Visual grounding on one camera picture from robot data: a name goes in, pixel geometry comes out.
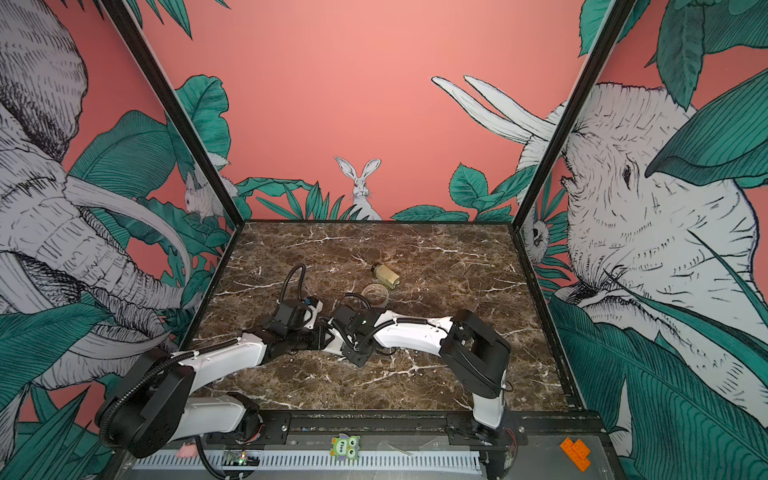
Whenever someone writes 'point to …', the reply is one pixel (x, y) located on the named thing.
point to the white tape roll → (376, 295)
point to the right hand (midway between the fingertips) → (353, 349)
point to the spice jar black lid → (385, 274)
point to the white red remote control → (335, 344)
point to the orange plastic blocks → (577, 451)
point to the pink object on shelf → (188, 450)
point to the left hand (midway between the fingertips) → (331, 333)
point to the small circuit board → (235, 458)
